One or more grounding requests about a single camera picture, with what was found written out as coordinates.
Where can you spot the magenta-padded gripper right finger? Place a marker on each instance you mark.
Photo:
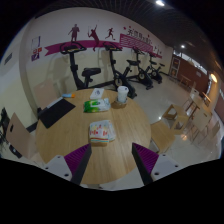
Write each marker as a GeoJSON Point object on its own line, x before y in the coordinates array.
{"type": "Point", "coordinates": [144, 159]}

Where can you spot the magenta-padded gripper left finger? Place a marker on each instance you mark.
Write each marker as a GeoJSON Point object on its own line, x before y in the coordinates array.
{"type": "Point", "coordinates": [79, 159]}

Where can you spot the white towel with colourful print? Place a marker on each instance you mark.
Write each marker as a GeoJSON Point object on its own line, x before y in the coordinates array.
{"type": "Point", "coordinates": [101, 131]}

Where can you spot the black rectangular mat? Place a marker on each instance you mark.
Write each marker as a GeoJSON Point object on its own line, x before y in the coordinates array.
{"type": "Point", "coordinates": [56, 112]}

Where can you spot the green wet wipes pack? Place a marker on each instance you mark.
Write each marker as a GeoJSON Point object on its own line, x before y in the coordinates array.
{"type": "Point", "coordinates": [96, 105]}

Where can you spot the brown round coaster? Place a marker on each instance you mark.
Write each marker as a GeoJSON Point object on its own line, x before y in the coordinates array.
{"type": "Point", "coordinates": [119, 105]}

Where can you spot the blue and orange tube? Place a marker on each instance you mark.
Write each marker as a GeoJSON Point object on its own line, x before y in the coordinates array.
{"type": "Point", "coordinates": [68, 95]}

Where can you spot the group of wooden chairs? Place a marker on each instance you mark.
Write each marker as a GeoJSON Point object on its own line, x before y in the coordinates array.
{"type": "Point", "coordinates": [196, 120]}

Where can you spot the wooden chair with cutout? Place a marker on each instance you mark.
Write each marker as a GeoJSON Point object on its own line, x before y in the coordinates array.
{"type": "Point", "coordinates": [18, 135]}

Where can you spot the small white tissue pack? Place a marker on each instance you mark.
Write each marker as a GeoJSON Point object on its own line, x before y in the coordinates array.
{"type": "Point", "coordinates": [97, 93]}

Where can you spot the white cup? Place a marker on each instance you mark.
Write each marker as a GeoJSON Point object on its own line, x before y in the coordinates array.
{"type": "Point", "coordinates": [122, 94]}

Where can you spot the black exercise bike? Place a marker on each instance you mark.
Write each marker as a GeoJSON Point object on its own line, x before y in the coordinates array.
{"type": "Point", "coordinates": [75, 70]}
{"type": "Point", "coordinates": [117, 78]}
{"type": "Point", "coordinates": [156, 71]}
{"type": "Point", "coordinates": [141, 75]}

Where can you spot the ceiling lights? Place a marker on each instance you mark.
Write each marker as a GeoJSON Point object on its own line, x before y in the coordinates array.
{"type": "Point", "coordinates": [160, 3]}

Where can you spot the dark wall sign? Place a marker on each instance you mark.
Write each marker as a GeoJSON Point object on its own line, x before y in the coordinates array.
{"type": "Point", "coordinates": [8, 58]}

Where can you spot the wall poster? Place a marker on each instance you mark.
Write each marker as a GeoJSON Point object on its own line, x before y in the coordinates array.
{"type": "Point", "coordinates": [36, 43]}

